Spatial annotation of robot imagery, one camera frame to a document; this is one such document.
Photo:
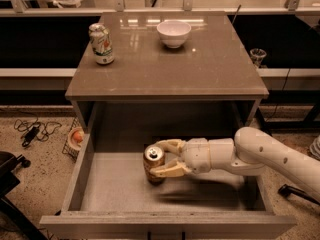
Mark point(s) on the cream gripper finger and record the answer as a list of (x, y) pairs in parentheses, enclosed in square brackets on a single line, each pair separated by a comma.
[(174, 168), (173, 146)]

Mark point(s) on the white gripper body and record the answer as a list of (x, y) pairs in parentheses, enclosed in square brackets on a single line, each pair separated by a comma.
[(197, 156)]

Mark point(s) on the orange soda can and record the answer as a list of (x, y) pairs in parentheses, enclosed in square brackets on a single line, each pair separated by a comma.
[(153, 165)]

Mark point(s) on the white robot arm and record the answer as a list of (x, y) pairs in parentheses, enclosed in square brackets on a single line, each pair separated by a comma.
[(246, 154)]

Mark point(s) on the grey cabinet with glossy top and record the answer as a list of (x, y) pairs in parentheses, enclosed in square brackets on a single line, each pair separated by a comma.
[(211, 65)]

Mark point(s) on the open grey top drawer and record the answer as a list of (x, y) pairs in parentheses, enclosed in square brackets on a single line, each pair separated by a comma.
[(110, 197)]

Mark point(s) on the white green soda can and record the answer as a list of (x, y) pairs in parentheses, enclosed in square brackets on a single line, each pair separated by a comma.
[(101, 43)]

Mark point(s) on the black chair leg with caster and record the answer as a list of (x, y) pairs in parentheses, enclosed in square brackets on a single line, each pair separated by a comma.
[(286, 190)]

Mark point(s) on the white ceramic bowl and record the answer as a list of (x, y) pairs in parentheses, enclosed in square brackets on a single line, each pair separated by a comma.
[(173, 33)]

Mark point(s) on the clear glass cup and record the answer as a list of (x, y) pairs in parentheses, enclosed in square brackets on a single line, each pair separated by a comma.
[(257, 55)]

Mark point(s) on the black power adapter with cable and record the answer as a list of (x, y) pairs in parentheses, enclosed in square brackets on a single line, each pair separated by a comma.
[(35, 130)]

